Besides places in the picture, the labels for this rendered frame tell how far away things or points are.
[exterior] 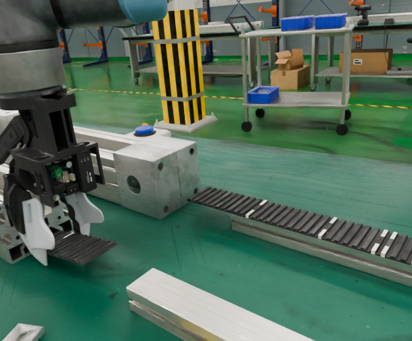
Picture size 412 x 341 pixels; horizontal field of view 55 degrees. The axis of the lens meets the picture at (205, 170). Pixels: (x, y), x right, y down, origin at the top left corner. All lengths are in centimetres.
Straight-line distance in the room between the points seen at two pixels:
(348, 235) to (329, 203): 15
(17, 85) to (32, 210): 15
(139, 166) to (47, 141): 19
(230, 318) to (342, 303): 13
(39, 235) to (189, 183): 25
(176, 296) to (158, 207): 22
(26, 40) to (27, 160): 12
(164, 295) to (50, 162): 18
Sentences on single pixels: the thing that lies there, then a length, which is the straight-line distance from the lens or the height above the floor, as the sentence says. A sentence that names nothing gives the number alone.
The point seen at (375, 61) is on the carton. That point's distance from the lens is 533.
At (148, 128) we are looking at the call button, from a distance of 82.
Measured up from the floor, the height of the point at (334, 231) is 81.
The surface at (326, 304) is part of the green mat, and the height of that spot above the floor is 78.
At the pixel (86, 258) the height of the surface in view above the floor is 82.
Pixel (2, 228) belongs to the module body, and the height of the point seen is 83.
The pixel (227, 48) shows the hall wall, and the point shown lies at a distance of 931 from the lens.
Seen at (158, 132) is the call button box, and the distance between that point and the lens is 84.
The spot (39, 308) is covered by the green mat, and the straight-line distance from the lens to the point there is 49.
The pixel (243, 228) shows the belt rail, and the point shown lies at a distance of 55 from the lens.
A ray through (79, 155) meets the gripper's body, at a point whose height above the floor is 93.
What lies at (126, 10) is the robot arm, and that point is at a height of 107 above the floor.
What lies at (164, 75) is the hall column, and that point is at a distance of 397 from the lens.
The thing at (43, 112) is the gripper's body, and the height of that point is 99.
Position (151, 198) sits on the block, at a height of 81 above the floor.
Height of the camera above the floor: 107
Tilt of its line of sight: 22 degrees down
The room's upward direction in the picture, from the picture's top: 5 degrees counter-clockwise
